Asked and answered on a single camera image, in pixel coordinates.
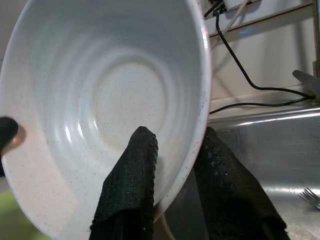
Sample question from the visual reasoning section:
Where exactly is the thin black cable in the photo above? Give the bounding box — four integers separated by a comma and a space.
208, 96, 311, 114

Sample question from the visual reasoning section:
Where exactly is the silver fork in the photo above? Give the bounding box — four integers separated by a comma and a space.
298, 187, 320, 211

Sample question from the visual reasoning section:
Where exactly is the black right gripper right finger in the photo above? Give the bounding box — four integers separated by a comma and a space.
194, 126, 291, 240

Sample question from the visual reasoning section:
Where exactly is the white cable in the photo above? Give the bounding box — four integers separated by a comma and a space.
219, 0, 250, 36

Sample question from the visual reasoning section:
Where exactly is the white bowl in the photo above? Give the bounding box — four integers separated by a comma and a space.
0, 0, 212, 238

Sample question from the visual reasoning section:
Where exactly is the steel faucet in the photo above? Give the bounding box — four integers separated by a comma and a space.
291, 0, 320, 106

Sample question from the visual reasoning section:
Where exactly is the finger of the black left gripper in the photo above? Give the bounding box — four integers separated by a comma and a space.
0, 116, 20, 177

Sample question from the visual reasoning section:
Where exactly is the stainless steel sink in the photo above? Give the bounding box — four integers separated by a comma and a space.
207, 98, 320, 240

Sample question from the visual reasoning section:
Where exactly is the green plate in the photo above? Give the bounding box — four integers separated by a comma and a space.
0, 189, 48, 240

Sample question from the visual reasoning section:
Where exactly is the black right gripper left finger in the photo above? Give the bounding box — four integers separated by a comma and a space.
89, 126, 159, 240

